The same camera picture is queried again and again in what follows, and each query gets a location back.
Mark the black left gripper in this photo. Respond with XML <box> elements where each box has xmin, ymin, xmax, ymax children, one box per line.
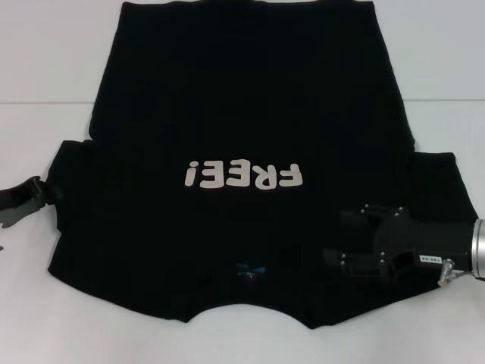
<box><xmin>0</xmin><ymin>176</ymin><xmax>64</xmax><ymax>231</ymax></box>

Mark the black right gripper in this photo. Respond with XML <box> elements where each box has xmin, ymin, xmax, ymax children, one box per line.
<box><xmin>320</xmin><ymin>203</ymin><xmax>479</xmax><ymax>284</ymax></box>

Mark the black shirt with white print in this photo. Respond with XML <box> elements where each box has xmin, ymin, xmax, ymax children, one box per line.
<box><xmin>47</xmin><ymin>0</ymin><xmax>471</xmax><ymax>334</ymax></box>

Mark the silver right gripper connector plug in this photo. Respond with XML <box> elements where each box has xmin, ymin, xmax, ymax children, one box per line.
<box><xmin>435</xmin><ymin>257</ymin><xmax>458</xmax><ymax>287</ymax></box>

